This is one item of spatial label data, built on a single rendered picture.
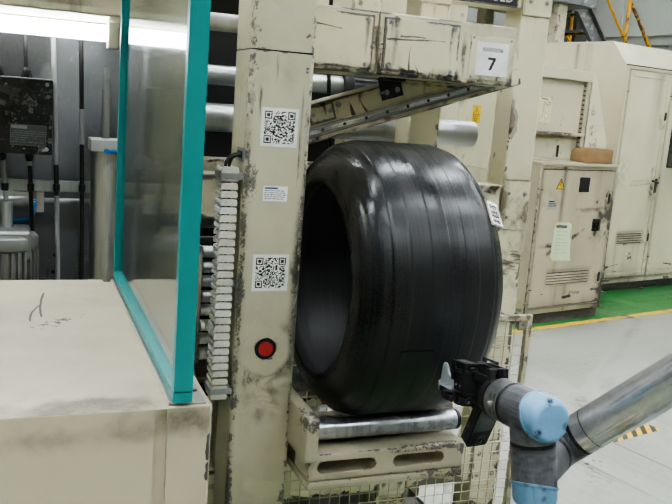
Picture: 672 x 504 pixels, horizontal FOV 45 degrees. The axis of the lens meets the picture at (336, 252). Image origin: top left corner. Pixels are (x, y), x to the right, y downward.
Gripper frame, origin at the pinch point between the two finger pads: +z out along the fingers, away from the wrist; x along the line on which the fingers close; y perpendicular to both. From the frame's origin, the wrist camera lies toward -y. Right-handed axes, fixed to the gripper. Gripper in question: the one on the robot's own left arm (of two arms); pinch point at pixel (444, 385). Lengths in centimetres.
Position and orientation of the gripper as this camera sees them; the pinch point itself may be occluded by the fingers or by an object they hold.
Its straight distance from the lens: 166.4
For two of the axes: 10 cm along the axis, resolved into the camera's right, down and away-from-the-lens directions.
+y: 0.3, -10.0, -0.6
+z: -3.6, -0.7, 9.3
